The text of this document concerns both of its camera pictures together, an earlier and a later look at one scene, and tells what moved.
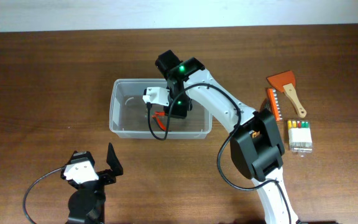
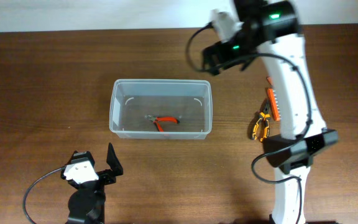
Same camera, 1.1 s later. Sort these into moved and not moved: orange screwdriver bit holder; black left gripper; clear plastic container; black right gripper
Moved: black right gripper
Not moved: black left gripper; orange screwdriver bit holder; clear plastic container
